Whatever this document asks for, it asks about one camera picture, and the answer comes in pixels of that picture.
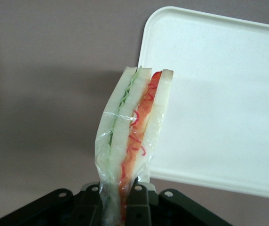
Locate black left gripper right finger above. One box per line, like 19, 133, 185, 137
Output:
124, 177, 234, 226

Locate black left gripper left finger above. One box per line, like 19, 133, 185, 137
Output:
0, 181, 104, 226

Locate triangle sandwich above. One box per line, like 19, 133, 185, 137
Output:
94, 66, 174, 226

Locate beige plastic tray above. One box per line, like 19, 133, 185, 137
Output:
138, 6, 269, 202

